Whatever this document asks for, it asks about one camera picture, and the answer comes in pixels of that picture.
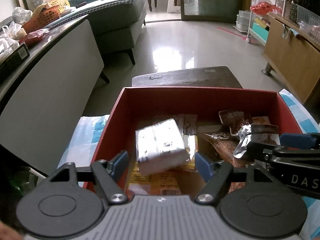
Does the brown vacuum meat packet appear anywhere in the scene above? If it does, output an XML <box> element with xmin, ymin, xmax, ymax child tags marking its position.
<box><xmin>219</xmin><ymin>109</ymin><xmax>280</xmax><ymax>159</ymax></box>

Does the brown orange snack packet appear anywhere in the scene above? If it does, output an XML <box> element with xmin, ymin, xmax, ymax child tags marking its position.
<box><xmin>197</xmin><ymin>130</ymin><xmax>251</xmax><ymax>193</ymax></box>

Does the red yellow Trolli bag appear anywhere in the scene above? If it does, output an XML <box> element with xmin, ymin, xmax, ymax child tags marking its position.
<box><xmin>127</xmin><ymin>161</ymin><xmax>205</xmax><ymax>198</ymax></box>

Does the white boxed snack pack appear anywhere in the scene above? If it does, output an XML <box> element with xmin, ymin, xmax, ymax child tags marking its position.
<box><xmin>135</xmin><ymin>118</ymin><xmax>190</xmax><ymax>176</ymax></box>

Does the red green snack packet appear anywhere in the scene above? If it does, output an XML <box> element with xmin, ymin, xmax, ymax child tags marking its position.
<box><xmin>152</xmin><ymin>114</ymin><xmax>199</xmax><ymax>160</ymax></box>

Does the blue white checkered tablecloth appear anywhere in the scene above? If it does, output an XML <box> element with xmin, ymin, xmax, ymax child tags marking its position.
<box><xmin>58</xmin><ymin>90</ymin><xmax>319</xmax><ymax>239</ymax></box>

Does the red cardboard box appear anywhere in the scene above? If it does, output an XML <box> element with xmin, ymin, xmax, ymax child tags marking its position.
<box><xmin>93</xmin><ymin>87</ymin><xmax>301</xmax><ymax>164</ymax></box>

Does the wooden sideboard cabinet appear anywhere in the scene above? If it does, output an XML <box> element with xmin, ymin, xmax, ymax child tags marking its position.
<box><xmin>263</xmin><ymin>12</ymin><xmax>319</xmax><ymax>105</ymax></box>

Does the dark wooden stool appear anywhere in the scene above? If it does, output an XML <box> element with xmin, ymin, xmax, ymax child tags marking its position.
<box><xmin>131</xmin><ymin>66</ymin><xmax>242</xmax><ymax>88</ymax></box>

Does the grey white side cabinet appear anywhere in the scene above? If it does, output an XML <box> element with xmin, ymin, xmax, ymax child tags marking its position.
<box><xmin>1</xmin><ymin>17</ymin><xmax>104</xmax><ymax>175</ymax></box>

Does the black box on cabinet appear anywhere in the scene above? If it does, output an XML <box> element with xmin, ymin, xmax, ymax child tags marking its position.
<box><xmin>0</xmin><ymin>42</ymin><xmax>30</xmax><ymax>77</ymax></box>

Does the white rolling cart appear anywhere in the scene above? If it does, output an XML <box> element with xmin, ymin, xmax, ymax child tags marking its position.
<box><xmin>245</xmin><ymin>0</ymin><xmax>287</xmax><ymax>46</ymax></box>

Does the green grey sofa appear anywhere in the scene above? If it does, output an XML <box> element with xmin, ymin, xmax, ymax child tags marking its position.
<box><xmin>46</xmin><ymin>0</ymin><xmax>146</xmax><ymax>65</ymax></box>

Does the orange plastic basket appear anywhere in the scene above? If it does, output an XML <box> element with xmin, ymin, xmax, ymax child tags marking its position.
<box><xmin>22</xmin><ymin>0</ymin><xmax>70</xmax><ymax>33</ymax></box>

